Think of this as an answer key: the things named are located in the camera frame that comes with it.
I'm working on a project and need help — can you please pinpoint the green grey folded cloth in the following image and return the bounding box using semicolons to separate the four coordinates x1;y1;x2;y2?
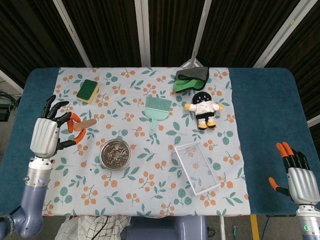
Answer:
173;66;210;94

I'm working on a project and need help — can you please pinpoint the stainless steel bowl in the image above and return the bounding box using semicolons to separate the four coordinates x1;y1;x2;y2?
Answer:
99;139;132;171

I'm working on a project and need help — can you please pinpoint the white table leg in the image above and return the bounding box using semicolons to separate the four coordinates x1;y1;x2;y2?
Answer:
219;216;226;240

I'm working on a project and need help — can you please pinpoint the checkered white cloth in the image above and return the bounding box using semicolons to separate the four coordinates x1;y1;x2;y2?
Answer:
54;215;132;240

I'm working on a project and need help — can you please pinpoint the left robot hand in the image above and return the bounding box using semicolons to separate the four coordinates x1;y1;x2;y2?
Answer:
29;94;87;159

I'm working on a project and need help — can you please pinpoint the white mesh rack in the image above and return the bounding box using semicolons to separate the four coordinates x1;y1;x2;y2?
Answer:
173;141;222;196

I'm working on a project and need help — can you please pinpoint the blue table cover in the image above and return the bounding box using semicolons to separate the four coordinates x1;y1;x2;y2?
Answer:
0;67;310;217

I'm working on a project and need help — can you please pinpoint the yellow green sponge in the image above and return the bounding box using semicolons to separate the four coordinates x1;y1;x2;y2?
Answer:
76;79;101;104

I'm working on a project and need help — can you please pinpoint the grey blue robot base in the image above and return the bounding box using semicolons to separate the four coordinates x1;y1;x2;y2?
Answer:
119;215;208;240

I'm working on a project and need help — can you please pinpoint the mint green hand brush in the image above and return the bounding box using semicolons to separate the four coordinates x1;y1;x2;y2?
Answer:
144;96;172;136

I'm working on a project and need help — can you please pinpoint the white double frame post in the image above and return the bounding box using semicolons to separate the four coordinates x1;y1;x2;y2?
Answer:
134;0;152;68

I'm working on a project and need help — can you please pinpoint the tan object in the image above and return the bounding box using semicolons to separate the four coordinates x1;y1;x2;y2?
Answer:
72;118;98;132

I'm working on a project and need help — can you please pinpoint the black box device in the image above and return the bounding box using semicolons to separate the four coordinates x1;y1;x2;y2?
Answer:
0;98;12;122

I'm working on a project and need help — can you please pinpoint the black white plush doll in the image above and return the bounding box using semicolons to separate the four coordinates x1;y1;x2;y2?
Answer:
184;91;225;130

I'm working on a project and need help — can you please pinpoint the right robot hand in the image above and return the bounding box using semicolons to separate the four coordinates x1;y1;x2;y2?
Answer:
268;141;320;206

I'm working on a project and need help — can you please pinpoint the floral orange fruit tablecloth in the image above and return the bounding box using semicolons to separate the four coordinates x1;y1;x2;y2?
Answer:
41;66;252;217

